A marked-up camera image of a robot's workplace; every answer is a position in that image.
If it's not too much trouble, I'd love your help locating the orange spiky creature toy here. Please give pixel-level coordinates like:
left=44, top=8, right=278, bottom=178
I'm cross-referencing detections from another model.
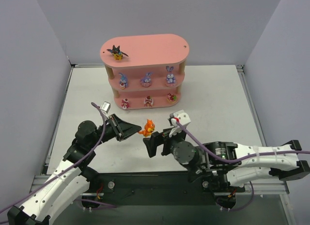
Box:
left=138, top=119, right=155, bottom=137

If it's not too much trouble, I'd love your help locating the red white cake toy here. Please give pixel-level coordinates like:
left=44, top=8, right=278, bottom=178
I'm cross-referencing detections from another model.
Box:
left=121, top=98, right=131, bottom=110

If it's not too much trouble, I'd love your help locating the strawberry cake bear toy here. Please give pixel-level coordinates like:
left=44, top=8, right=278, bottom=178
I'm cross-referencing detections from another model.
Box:
left=143, top=96, right=154, bottom=108

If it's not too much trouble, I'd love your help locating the pink bear strawberry donut toy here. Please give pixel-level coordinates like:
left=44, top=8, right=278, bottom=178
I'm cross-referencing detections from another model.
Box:
left=166, top=93, right=177, bottom=104

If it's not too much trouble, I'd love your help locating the small purple bunny toy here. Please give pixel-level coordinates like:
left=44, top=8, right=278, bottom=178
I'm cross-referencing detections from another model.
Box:
left=119, top=73, right=129, bottom=90

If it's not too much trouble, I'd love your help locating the purple bunny donut toy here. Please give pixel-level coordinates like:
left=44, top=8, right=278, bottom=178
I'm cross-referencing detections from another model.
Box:
left=140, top=72, right=153, bottom=88

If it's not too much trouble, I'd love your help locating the blue bunny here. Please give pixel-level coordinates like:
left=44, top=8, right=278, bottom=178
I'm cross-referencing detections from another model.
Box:
left=166, top=66, right=177, bottom=87

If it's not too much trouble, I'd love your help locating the black bat creature toy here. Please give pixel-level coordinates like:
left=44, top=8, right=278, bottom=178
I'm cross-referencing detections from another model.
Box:
left=107, top=45, right=129, bottom=60

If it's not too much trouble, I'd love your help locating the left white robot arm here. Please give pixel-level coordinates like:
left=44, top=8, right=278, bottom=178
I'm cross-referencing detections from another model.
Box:
left=7, top=114, right=141, bottom=225

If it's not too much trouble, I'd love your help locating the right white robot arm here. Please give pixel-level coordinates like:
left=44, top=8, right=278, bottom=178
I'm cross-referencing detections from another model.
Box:
left=143, top=128, right=310, bottom=189

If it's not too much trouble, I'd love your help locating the pink three-tier shelf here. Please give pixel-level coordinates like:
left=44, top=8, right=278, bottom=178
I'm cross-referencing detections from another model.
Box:
left=100, top=34, right=189, bottom=110

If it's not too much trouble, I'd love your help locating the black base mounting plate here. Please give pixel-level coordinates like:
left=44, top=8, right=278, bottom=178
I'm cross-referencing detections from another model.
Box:
left=79, top=171, right=245, bottom=209

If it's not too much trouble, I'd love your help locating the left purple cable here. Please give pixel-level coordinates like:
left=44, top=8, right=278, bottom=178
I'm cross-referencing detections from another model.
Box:
left=0, top=102, right=107, bottom=214

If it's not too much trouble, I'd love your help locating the purple cable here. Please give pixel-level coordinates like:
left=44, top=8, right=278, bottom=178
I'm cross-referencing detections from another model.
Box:
left=0, top=102, right=107, bottom=214
left=175, top=120, right=310, bottom=164

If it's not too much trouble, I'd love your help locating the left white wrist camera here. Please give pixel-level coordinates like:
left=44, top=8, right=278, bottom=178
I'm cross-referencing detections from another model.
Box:
left=100, top=101, right=111, bottom=114

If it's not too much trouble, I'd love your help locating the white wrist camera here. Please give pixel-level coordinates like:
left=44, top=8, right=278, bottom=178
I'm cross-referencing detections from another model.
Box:
left=168, top=110, right=191, bottom=137
left=100, top=101, right=111, bottom=114

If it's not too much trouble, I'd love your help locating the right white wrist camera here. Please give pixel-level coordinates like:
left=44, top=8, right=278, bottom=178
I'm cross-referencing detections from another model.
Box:
left=168, top=110, right=191, bottom=137

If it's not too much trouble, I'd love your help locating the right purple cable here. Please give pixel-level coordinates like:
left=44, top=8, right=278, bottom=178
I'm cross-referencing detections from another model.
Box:
left=175, top=120, right=310, bottom=164

